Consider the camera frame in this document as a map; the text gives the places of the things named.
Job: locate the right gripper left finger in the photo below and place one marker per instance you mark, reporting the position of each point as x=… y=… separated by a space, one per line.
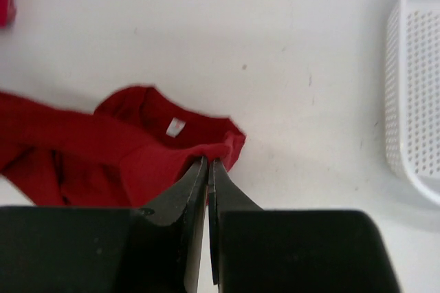
x=153 y=248

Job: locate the white perforated plastic basket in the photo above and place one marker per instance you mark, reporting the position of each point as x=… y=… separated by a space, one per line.
x=411 y=94

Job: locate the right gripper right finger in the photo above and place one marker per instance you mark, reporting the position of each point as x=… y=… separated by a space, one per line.
x=258 y=250

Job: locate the dark red t-shirt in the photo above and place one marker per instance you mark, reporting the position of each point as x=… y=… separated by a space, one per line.
x=135 y=145

